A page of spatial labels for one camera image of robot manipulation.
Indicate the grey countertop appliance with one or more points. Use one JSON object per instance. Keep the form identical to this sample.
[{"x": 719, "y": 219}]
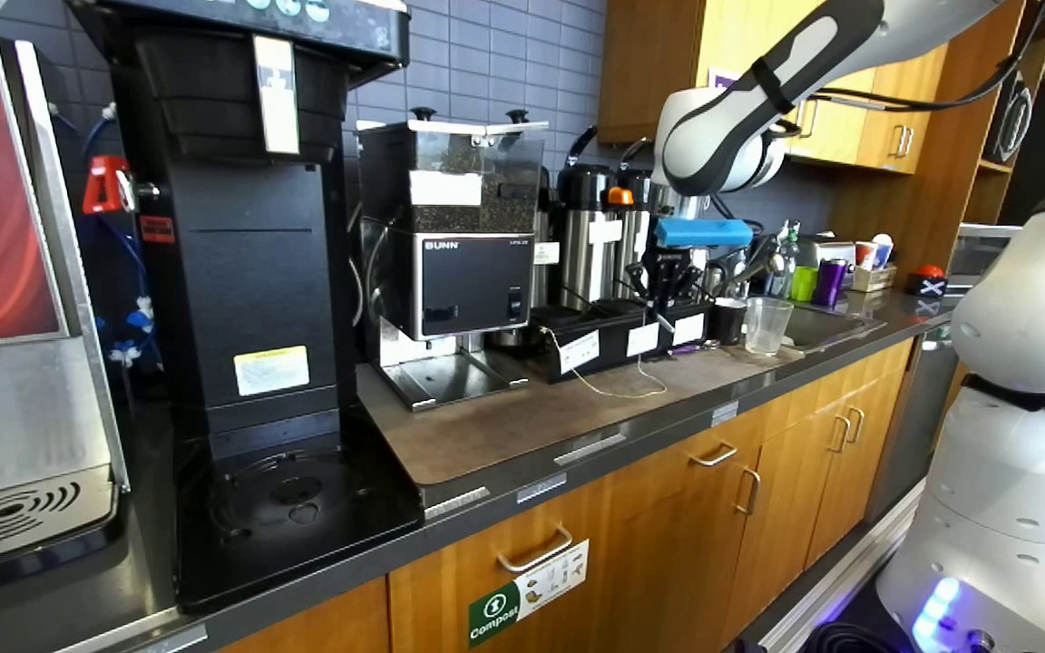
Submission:
[{"x": 981, "y": 256}]

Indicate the blue water tubing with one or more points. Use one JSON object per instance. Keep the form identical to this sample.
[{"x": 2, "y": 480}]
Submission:
[{"x": 138, "y": 324}]

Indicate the red hot water dispenser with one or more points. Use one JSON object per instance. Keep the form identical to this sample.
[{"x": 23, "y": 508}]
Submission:
[{"x": 14, "y": 401}]

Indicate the red water valve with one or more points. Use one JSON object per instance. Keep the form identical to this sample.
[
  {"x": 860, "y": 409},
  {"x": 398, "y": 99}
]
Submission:
[{"x": 105, "y": 186}]

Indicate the open wooden shelf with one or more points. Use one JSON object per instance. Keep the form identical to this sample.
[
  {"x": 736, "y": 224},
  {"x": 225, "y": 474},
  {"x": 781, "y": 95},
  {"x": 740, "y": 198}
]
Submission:
[{"x": 981, "y": 181}]

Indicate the purple cup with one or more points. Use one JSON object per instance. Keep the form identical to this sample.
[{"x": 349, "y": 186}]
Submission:
[{"x": 833, "y": 283}]

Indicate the steel airpot with orange button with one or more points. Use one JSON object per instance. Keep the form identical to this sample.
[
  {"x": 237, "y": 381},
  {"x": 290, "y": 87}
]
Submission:
[{"x": 635, "y": 237}]

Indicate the clear bottle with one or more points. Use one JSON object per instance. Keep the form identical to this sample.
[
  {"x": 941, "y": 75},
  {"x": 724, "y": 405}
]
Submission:
[{"x": 784, "y": 259}]

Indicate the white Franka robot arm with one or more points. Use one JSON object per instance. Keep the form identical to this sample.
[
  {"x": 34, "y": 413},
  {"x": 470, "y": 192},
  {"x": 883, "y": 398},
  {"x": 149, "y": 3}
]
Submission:
[{"x": 1018, "y": 508}]

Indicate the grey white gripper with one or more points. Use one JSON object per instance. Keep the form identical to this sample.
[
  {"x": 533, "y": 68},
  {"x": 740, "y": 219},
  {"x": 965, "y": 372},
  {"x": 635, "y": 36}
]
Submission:
[{"x": 705, "y": 205}]

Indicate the wooden cabinet door with sticker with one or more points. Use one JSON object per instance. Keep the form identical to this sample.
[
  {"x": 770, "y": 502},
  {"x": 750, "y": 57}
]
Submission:
[{"x": 427, "y": 604}]

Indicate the green cup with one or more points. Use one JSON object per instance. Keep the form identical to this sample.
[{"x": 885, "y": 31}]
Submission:
[{"x": 803, "y": 283}]

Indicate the red and blue small object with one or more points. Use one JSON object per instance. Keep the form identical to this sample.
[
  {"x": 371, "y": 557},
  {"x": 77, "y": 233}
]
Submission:
[{"x": 929, "y": 283}]

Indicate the white condiment containers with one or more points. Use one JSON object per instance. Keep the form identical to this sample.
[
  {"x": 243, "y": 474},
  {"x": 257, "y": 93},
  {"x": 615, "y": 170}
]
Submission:
[{"x": 873, "y": 262}]

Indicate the black coffee brewer machine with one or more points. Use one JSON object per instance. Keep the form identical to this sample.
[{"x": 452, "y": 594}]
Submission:
[{"x": 256, "y": 266}]

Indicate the stainless steel sink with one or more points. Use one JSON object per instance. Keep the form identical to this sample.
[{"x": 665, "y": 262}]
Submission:
[{"x": 842, "y": 324}]

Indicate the clear plastic measuring cup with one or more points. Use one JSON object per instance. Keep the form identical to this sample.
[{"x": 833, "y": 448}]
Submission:
[{"x": 770, "y": 326}]

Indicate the black mug with white inside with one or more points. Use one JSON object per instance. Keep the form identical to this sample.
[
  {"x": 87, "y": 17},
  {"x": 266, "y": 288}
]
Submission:
[{"x": 726, "y": 324}]

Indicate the wooden lower cabinet door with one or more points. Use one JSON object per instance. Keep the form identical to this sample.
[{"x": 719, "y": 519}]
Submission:
[
  {"x": 797, "y": 482},
  {"x": 670, "y": 544},
  {"x": 318, "y": 630},
  {"x": 867, "y": 448}
]

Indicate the black airpot rack with labels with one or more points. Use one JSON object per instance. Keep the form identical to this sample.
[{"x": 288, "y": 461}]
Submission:
[{"x": 601, "y": 340}]

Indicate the steel airpot with black lid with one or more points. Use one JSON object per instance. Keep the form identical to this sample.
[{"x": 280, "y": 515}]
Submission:
[{"x": 586, "y": 249}]

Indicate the green and white sticker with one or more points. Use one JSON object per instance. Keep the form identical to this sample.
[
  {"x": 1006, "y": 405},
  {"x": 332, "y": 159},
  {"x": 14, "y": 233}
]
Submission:
[{"x": 526, "y": 594}]

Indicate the steel and black coffee grinder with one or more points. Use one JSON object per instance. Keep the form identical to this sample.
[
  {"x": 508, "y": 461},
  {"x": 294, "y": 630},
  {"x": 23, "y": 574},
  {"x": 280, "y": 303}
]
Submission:
[{"x": 470, "y": 283}]

